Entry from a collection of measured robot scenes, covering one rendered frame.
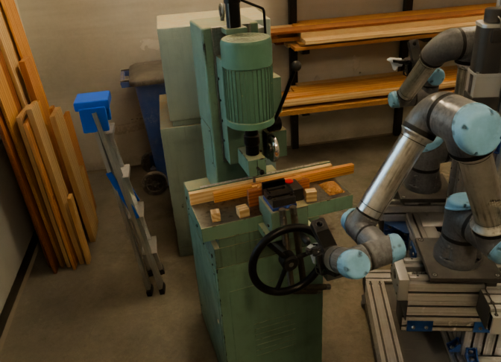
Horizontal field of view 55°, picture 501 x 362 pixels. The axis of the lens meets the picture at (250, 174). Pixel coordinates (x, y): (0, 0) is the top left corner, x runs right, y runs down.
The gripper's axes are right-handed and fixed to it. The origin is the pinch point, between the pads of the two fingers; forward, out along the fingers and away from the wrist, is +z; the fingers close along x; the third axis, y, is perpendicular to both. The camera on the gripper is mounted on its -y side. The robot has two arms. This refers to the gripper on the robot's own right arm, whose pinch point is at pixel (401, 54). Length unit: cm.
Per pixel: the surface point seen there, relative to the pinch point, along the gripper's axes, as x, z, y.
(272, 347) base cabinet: -97, -75, 88
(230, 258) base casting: -104, -77, 36
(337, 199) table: -60, -70, 27
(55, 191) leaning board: -196, 39, 44
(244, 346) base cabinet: -109, -77, 81
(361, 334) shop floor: -52, -56, 118
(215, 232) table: -107, -78, 22
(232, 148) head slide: -93, -51, 4
